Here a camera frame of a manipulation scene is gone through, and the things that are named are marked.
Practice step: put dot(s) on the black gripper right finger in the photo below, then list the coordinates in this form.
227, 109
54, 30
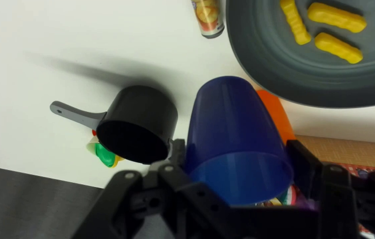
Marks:
336, 204

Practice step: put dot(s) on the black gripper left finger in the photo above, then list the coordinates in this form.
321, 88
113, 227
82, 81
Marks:
161, 204

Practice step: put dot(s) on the blue plastic cup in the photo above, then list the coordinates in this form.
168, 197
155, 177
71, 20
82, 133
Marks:
232, 133

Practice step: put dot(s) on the orange plastic cup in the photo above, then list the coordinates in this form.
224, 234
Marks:
281, 115

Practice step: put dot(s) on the yellow felt disc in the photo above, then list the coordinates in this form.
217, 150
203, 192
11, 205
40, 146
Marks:
117, 161

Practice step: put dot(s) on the green felt disc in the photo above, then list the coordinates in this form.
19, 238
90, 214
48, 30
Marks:
104, 154

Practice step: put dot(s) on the black toy pot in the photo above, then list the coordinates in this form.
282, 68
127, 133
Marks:
139, 120

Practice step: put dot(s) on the red felt disc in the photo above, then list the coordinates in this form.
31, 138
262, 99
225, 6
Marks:
94, 132

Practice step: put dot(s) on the grey round plate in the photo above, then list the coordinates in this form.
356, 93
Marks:
268, 57

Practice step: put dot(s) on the small toy food can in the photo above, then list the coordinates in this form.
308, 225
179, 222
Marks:
208, 18

